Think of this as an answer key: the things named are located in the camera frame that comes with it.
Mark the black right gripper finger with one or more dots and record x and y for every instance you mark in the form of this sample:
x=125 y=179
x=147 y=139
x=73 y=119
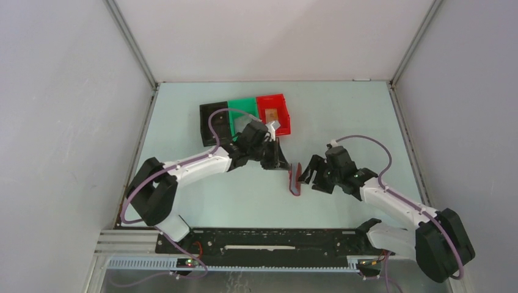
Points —
x=315 y=171
x=323 y=186

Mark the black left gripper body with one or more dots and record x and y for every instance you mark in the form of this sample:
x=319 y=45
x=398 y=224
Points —
x=256 y=152

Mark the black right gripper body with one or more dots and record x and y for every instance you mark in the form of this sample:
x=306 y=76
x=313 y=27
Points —
x=335 y=176

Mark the red leather card holder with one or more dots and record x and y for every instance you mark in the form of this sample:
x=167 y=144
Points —
x=294 y=173

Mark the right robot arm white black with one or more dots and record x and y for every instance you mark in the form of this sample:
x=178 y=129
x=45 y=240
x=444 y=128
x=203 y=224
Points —
x=436 y=240

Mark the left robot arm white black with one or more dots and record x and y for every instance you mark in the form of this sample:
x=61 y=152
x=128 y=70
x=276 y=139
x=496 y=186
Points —
x=152 y=191

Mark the orange card in red bin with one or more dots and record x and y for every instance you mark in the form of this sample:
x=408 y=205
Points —
x=271 y=115

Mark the green plastic bin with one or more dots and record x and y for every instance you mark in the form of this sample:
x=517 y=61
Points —
x=237 y=119

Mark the red plastic bin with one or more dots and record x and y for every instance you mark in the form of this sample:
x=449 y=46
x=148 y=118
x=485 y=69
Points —
x=278 y=102

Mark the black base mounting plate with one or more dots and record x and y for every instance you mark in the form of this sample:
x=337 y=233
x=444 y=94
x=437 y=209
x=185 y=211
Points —
x=274 y=247

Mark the aluminium frame rail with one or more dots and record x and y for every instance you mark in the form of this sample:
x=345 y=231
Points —
x=127 y=242

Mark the grey slotted cable duct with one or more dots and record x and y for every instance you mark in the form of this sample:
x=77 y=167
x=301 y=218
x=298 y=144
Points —
x=173 y=264

